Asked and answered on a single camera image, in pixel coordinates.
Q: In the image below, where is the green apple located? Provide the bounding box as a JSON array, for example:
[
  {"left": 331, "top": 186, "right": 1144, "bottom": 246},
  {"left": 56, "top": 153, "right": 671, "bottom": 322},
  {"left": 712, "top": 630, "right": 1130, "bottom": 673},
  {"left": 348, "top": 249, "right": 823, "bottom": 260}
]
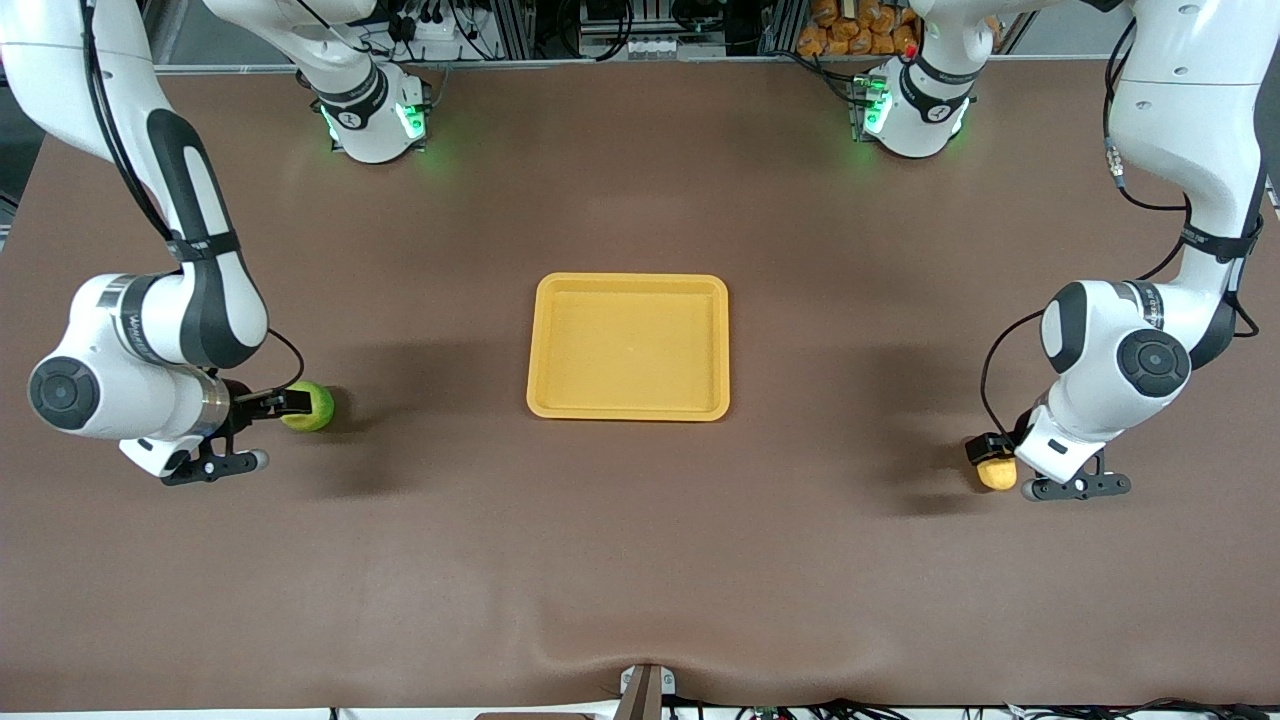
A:
[{"left": 282, "top": 380, "right": 336, "bottom": 433}]

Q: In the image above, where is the yellow plastic tray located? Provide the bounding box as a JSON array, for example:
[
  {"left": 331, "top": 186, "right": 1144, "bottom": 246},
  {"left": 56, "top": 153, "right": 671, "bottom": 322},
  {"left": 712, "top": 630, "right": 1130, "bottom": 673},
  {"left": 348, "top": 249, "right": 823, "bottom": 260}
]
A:
[{"left": 526, "top": 272, "right": 731, "bottom": 422}]

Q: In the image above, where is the white power strip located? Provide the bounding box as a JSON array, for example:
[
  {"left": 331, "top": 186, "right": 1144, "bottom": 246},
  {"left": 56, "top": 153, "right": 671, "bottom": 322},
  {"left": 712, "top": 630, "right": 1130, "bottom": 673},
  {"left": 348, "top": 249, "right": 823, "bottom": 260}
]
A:
[{"left": 395, "top": 8, "right": 453, "bottom": 43}]

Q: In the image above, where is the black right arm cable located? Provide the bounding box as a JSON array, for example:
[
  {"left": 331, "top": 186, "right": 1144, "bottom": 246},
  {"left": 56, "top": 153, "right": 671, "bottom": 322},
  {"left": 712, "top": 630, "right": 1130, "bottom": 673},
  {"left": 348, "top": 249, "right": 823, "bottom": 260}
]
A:
[{"left": 82, "top": 0, "right": 306, "bottom": 391}]

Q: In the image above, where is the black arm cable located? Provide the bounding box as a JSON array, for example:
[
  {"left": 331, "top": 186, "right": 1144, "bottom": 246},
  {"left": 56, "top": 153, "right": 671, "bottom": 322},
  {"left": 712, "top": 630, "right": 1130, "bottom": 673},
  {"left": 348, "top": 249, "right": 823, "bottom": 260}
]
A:
[
  {"left": 82, "top": 0, "right": 306, "bottom": 391},
  {"left": 982, "top": 15, "right": 1261, "bottom": 441}
]

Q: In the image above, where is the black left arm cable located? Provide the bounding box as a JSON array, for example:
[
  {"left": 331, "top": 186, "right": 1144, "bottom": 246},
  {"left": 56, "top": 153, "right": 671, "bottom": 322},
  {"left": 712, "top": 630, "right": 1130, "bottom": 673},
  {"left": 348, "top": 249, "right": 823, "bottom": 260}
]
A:
[{"left": 982, "top": 15, "right": 1261, "bottom": 441}]

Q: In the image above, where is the black floor cable bundle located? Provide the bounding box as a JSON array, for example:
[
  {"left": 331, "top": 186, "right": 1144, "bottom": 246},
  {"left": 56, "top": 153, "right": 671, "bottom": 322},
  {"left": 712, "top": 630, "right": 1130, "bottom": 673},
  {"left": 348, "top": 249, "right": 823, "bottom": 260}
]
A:
[{"left": 665, "top": 698, "right": 1280, "bottom": 720}]

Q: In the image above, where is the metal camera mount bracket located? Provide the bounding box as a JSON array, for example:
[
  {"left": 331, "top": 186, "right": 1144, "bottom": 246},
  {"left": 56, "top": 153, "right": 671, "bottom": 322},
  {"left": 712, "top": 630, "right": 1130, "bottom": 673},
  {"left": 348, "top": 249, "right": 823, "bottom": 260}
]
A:
[{"left": 618, "top": 663, "right": 677, "bottom": 720}]

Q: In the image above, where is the aluminium table edge rail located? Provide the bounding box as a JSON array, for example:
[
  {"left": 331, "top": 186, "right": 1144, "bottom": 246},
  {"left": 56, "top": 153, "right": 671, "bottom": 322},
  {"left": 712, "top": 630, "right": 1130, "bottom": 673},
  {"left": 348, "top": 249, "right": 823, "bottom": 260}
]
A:
[{"left": 150, "top": 56, "right": 1111, "bottom": 76}]

